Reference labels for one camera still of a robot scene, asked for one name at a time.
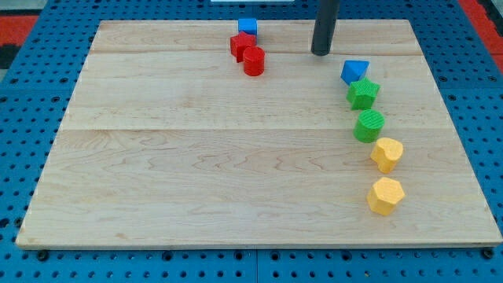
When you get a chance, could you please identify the yellow heart block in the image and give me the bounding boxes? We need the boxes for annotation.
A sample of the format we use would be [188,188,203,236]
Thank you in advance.
[370,138,404,174]

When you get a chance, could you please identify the red cylinder block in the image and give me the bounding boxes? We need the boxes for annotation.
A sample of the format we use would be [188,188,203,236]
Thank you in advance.
[243,46,266,76]

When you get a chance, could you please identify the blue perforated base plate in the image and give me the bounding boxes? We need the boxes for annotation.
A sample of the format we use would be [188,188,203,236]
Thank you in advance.
[1,1,502,282]

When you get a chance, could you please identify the yellow hexagon block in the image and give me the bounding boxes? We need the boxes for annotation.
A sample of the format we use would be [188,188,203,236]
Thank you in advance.
[366,177,406,216]

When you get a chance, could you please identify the red star block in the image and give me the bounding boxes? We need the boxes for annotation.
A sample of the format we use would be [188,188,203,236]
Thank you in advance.
[229,31,256,63]

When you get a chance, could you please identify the wooden board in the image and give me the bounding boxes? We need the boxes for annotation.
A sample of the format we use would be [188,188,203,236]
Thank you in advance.
[17,20,502,250]

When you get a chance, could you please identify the green cylinder block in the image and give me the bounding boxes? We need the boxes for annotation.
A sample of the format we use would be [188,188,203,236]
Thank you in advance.
[353,109,385,143]

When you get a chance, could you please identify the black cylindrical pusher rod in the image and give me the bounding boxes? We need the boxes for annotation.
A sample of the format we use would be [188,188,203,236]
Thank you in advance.
[310,0,340,57]

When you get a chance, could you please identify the green star block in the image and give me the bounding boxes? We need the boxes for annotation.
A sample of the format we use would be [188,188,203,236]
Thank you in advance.
[347,77,380,110]

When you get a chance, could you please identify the blue cube block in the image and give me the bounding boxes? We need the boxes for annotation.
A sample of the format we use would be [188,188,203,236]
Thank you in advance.
[237,18,258,35]

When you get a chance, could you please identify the blue triangle block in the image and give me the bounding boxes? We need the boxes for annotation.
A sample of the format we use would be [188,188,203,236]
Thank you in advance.
[340,60,369,85]

